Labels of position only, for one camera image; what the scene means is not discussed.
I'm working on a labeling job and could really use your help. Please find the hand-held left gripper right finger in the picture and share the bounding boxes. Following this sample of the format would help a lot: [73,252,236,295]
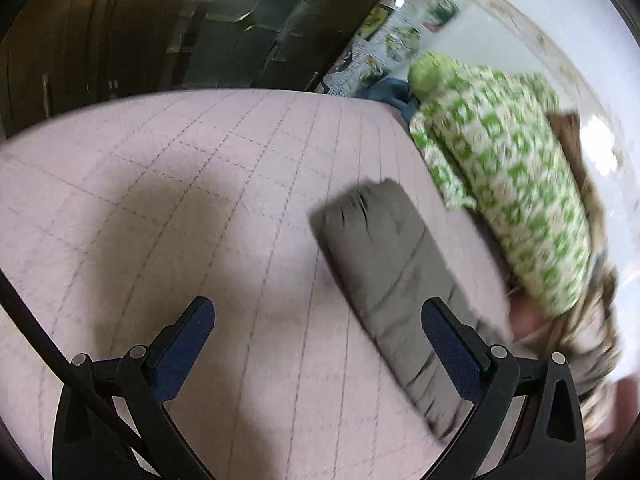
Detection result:
[421,296,586,480]

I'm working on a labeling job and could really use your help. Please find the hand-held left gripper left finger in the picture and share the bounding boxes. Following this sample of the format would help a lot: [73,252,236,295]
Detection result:
[52,296,216,480]

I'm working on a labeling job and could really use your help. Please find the grey quilted jacket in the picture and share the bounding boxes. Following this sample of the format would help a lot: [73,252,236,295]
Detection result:
[310,177,516,443]

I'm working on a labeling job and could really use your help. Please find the beige leaf print blanket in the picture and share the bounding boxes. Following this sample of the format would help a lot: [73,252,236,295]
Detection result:
[550,170,626,480]

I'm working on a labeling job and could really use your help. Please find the pink quilted bed sheet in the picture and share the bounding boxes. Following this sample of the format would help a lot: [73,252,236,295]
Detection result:
[0,89,531,480]

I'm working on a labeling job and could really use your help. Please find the green patterned pillow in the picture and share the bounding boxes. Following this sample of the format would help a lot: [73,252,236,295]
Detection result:
[407,52,593,318]

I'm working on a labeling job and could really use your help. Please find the brown cloth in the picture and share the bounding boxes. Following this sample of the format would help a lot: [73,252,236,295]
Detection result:
[547,112,582,176]

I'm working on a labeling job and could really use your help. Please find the blue cloth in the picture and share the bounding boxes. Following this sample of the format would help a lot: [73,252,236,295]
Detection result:
[362,77,418,118]

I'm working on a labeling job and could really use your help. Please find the dark glass door cabinet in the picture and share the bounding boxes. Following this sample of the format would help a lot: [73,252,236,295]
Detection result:
[0,0,416,136]

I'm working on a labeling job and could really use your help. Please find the black cable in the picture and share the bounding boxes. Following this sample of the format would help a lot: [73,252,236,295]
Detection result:
[0,269,161,480]

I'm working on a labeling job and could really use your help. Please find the printed wall sheet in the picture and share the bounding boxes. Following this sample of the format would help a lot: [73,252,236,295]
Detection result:
[315,0,466,98]

